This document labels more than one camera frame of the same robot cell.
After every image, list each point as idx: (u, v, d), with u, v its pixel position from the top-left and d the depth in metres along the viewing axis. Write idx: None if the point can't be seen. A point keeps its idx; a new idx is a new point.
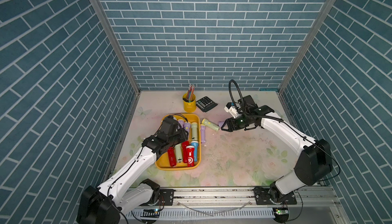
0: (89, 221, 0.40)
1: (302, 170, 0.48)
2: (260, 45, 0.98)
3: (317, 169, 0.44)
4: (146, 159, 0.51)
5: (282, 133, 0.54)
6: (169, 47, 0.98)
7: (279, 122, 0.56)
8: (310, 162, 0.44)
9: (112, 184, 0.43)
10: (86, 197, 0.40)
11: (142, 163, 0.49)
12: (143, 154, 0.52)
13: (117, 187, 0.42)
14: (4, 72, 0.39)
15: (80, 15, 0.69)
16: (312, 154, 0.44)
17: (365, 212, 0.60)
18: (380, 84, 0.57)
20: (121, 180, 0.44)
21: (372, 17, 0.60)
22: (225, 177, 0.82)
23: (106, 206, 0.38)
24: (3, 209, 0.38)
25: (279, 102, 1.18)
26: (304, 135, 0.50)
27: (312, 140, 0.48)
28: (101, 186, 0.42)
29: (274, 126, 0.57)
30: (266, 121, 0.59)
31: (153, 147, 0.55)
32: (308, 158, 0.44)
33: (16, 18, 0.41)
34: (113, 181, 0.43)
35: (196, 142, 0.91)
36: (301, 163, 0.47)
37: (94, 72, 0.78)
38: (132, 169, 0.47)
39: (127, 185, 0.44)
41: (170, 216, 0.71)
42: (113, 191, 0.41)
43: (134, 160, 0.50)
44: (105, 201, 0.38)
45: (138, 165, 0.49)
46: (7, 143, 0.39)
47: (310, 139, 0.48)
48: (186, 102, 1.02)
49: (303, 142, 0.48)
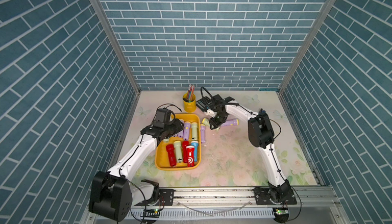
0: (104, 204, 0.41)
1: (252, 135, 0.65)
2: (260, 45, 0.98)
3: (260, 131, 0.62)
4: (148, 144, 0.53)
5: (239, 113, 0.72)
6: (169, 47, 0.98)
7: (236, 105, 0.75)
8: (253, 126, 0.62)
9: (121, 167, 0.44)
10: (98, 181, 0.40)
11: (145, 147, 0.52)
12: (145, 140, 0.54)
13: (127, 168, 0.44)
14: (4, 72, 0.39)
15: (80, 15, 0.69)
16: (254, 122, 0.62)
17: (365, 213, 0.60)
18: (380, 84, 0.57)
20: (129, 163, 0.46)
21: (372, 17, 0.60)
22: (225, 177, 0.82)
23: (121, 185, 0.40)
24: (3, 209, 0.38)
25: (278, 102, 1.18)
26: (252, 111, 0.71)
27: (256, 113, 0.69)
28: (111, 170, 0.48)
29: (233, 109, 0.75)
30: (228, 106, 0.77)
31: (152, 133, 0.58)
32: (251, 125, 0.62)
33: (16, 18, 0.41)
34: (122, 164, 0.45)
35: (196, 142, 0.91)
36: (250, 130, 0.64)
37: (94, 72, 0.78)
38: (137, 153, 0.49)
39: (134, 166, 0.45)
41: (170, 216, 0.71)
42: (124, 171, 0.43)
43: (137, 146, 0.52)
44: (118, 181, 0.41)
45: (141, 149, 0.51)
46: (7, 143, 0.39)
47: (255, 113, 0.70)
48: (186, 102, 1.02)
49: (250, 115, 0.67)
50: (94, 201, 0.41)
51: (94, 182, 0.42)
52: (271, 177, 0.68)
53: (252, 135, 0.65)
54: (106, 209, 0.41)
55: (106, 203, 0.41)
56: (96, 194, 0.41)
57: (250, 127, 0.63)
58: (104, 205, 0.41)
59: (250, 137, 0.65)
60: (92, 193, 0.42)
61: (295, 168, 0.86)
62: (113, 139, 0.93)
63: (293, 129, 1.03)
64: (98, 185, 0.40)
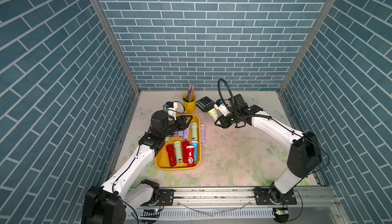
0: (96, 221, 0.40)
1: (295, 165, 0.49)
2: (260, 45, 0.98)
3: (309, 162, 0.47)
4: (145, 156, 0.52)
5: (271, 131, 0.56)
6: (169, 47, 0.98)
7: (268, 120, 0.58)
8: (300, 153, 0.45)
9: (115, 181, 0.43)
10: (91, 196, 0.39)
11: (142, 159, 0.50)
12: (142, 151, 0.53)
13: (121, 183, 0.43)
14: (4, 72, 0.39)
15: (80, 15, 0.69)
16: (301, 147, 0.46)
17: (365, 213, 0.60)
18: (380, 84, 0.57)
20: (123, 177, 0.44)
21: (372, 17, 0.60)
22: (225, 177, 0.82)
23: (113, 202, 0.38)
24: (3, 208, 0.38)
25: (279, 102, 1.18)
26: (293, 129, 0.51)
27: (300, 133, 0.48)
28: (105, 185, 0.42)
29: (264, 124, 0.59)
30: (256, 120, 0.61)
31: (150, 144, 0.56)
32: (298, 151, 0.46)
33: (17, 18, 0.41)
34: (116, 178, 0.44)
35: (196, 142, 0.91)
36: (293, 157, 0.49)
37: (94, 72, 0.78)
38: (133, 166, 0.48)
39: (129, 181, 0.45)
41: (170, 216, 0.71)
42: (118, 187, 0.42)
43: (134, 157, 0.51)
44: (111, 197, 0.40)
45: (138, 163, 0.49)
46: (7, 143, 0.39)
47: (298, 132, 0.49)
48: (186, 102, 1.02)
49: (293, 137, 0.50)
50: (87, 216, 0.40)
51: (87, 197, 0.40)
52: (283, 184, 0.63)
53: (293, 163, 0.50)
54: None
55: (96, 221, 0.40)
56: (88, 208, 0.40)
57: (295, 153, 0.47)
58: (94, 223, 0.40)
59: (291, 166, 0.51)
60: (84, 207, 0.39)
61: None
62: (113, 139, 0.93)
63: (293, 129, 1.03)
64: (91, 201, 0.39)
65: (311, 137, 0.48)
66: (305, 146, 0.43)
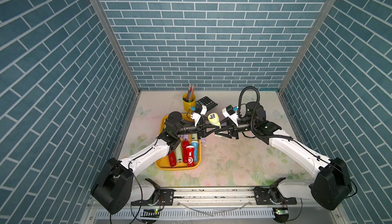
0: (104, 192, 0.42)
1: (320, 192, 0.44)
2: (260, 45, 0.98)
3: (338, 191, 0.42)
4: (162, 148, 0.56)
5: (293, 153, 0.51)
6: (169, 47, 0.98)
7: (288, 141, 0.54)
8: (328, 184, 0.41)
9: (131, 160, 0.46)
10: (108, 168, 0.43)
11: (158, 150, 0.54)
12: (159, 143, 0.57)
13: (136, 164, 0.46)
14: (4, 72, 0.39)
15: (80, 15, 0.69)
16: (329, 176, 0.41)
17: (365, 212, 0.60)
18: (380, 84, 0.57)
20: (140, 159, 0.48)
21: (372, 17, 0.60)
22: (225, 177, 0.82)
23: (125, 177, 0.41)
24: (3, 208, 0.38)
25: (278, 102, 1.18)
26: (318, 154, 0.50)
27: (327, 159, 0.46)
28: (123, 160, 0.46)
29: (283, 145, 0.54)
30: (275, 141, 0.56)
31: (168, 141, 0.60)
32: (326, 181, 0.41)
33: (16, 18, 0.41)
34: (133, 158, 0.47)
35: (196, 142, 0.91)
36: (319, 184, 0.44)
37: (94, 72, 0.78)
38: (149, 153, 0.51)
39: (144, 166, 0.48)
41: (170, 216, 0.71)
42: (133, 166, 0.45)
43: (151, 147, 0.54)
44: (125, 172, 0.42)
45: (154, 152, 0.53)
46: (7, 143, 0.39)
47: (324, 158, 0.46)
48: (186, 102, 1.02)
49: (318, 163, 0.45)
50: (98, 184, 0.43)
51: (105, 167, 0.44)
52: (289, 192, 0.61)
53: (319, 191, 0.45)
54: (102, 198, 0.42)
55: (104, 193, 0.42)
56: (101, 178, 0.43)
57: (321, 182, 0.43)
58: (101, 194, 0.42)
59: (316, 194, 0.46)
60: (100, 175, 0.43)
61: (295, 167, 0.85)
62: (113, 139, 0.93)
63: (293, 128, 1.04)
64: (107, 171, 0.43)
65: (339, 165, 0.44)
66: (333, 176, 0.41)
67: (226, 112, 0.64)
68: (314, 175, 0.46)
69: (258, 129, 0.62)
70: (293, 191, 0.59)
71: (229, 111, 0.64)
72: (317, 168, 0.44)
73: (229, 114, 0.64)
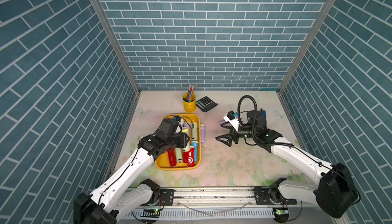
0: None
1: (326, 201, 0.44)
2: (260, 45, 0.98)
3: (342, 198, 0.41)
4: (141, 163, 0.48)
5: (295, 159, 0.52)
6: (169, 47, 0.98)
7: (290, 148, 0.55)
8: (332, 191, 0.41)
9: (104, 191, 0.41)
10: (79, 204, 0.39)
11: (137, 167, 0.47)
12: (139, 157, 0.49)
13: (109, 194, 0.41)
14: (4, 72, 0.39)
15: (80, 15, 0.69)
16: (332, 182, 0.41)
17: (365, 213, 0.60)
18: (380, 84, 0.57)
20: (113, 187, 0.42)
21: (372, 17, 0.60)
22: (225, 177, 0.82)
23: (97, 216, 0.37)
24: (3, 209, 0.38)
25: (278, 102, 1.18)
26: (319, 160, 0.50)
27: (328, 165, 0.46)
28: (93, 194, 0.40)
29: (285, 152, 0.55)
30: (277, 148, 0.57)
31: (150, 147, 0.52)
32: (328, 188, 0.41)
33: (16, 18, 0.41)
34: (105, 188, 0.42)
35: (196, 142, 0.91)
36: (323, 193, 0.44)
37: (94, 72, 0.78)
38: (124, 175, 0.44)
39: (121, 191, 0.43)
41: (170, 216, 0.71)
42: (104, 199, 0.40)
43: (128, 165, 0.47)
44: (97, 209, 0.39)
45: (130, 171, 0.46)
46: (7, 143, 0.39)
47: (326, 164, 0.47)
48: (186, 102, 1.02)
49: (320, 169, 0.46)
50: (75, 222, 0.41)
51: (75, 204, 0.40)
52: (289, 193, 0.62)
53: (323, 199, 0.44)
54: None
55: None
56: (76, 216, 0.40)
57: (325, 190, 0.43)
58: None
59: (321, 202, 0.46)
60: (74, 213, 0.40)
61: (295, 168, 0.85)
62: (113, 139, 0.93)
63: (293, 128, 1.04)
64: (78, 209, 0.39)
65: (341, 170, 0.44)
66: (335, 181, 0.41)
67: (227, 116, 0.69)
68: (316, 181, 0.47)
69: (259, 137, 0.64)
70: (293, 194, 0.59)
71: (230, 117, 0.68)
72: (320, 174, 0.45)
73: (229, 119, 0.77)
